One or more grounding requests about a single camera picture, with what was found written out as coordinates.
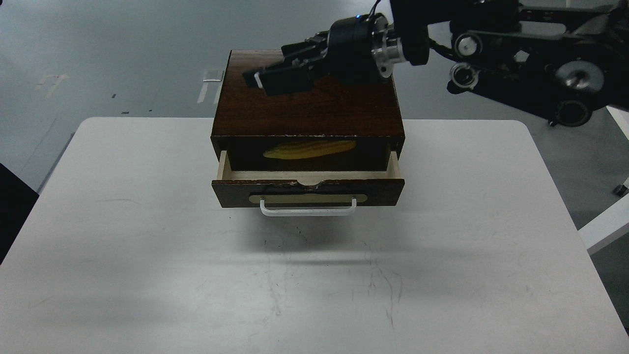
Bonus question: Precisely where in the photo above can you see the dark wooden drawer cabinet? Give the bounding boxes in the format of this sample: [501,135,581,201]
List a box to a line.
[210,50,406,160]

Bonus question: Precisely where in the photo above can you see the wooden drawer with white handle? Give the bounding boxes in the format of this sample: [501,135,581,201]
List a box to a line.
[211,150,406,216]

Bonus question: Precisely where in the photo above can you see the yellow corn cob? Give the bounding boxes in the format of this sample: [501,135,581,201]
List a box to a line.
[262,141,357,160]

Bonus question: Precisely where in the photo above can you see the white floor tape marks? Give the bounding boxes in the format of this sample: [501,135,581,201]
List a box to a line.
[196,69,225,104]

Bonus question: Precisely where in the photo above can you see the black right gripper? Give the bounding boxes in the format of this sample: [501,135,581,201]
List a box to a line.
[242,14,406,96]

